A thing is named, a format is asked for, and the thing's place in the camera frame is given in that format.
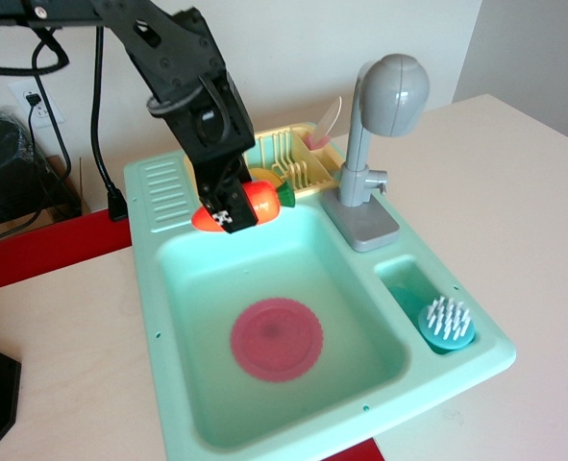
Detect orange toy carrot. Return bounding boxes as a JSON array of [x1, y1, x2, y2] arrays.
[[191, 181, 296, 233]]

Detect red board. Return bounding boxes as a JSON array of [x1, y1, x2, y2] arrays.
[[0, 210, 132, 288]]

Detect mint green toy sink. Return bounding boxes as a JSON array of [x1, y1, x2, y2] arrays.
[[121, 120, 517, 461]]

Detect black power cord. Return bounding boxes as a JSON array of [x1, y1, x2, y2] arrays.
[[23, 28, 83, 217]]

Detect grey toy faucet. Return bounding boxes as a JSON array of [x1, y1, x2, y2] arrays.
[[321, 52, 431, 253]]

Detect teal scrub brush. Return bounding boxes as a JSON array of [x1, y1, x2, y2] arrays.
[[417, 296, 476, 352]]

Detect black gooseneck cable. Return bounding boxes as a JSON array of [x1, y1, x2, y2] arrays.
[[89, 26, 129, 223]]

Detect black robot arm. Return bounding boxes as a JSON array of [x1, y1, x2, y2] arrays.
[[0, 1, 258, 233]]

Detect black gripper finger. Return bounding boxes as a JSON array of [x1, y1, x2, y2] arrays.
[[198, 182, 258, 233]]

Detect white wall outlet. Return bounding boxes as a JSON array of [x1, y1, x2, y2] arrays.
[[8, 79, 65, 129]]

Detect yellow dish rack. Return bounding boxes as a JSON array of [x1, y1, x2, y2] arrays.
[[242, 123, 343, 203]]

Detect pink toy knife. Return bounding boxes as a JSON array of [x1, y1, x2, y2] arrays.
[[304, 96, 342, 151]]

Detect pink toy plate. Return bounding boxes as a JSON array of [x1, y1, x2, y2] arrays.
[[230, 298, 324, 382]]

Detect yellow toy plate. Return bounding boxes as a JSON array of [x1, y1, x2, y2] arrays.
[[249, 167, 284, 188]]

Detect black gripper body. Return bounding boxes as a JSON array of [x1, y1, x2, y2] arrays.
[[110, 6, 254, 202]]

